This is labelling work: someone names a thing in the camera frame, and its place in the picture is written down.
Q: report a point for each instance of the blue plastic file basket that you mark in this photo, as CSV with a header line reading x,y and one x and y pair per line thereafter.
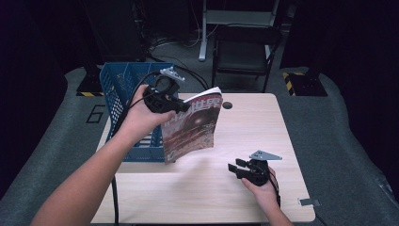
x,y
125,94

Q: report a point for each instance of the person's left hand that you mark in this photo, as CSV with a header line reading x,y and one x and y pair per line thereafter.
x,y
141,119

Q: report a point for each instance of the black folding chair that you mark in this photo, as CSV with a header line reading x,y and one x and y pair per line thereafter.
x,y
244,53

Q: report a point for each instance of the magazine with reddish cover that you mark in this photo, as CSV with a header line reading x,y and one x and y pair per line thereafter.
x,y
191,132

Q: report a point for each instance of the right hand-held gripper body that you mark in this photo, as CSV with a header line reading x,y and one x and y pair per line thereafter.
x,y
258,171

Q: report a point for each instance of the dark round table grommet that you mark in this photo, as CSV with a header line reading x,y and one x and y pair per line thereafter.
x,y
227,105

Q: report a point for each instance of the black base with striped tape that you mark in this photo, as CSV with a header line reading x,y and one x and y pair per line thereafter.
x,y
89,86
306,84

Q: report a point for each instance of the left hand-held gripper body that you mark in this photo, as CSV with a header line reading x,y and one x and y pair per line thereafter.
x,y
163,94

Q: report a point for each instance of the black computer tower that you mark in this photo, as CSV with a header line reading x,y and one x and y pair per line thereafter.
x,y
116,31

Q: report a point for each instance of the person's right hand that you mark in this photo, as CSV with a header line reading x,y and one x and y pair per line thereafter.
x,y
265,194

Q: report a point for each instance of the white metal stand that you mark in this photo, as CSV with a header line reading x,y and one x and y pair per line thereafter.
x,y
219,19

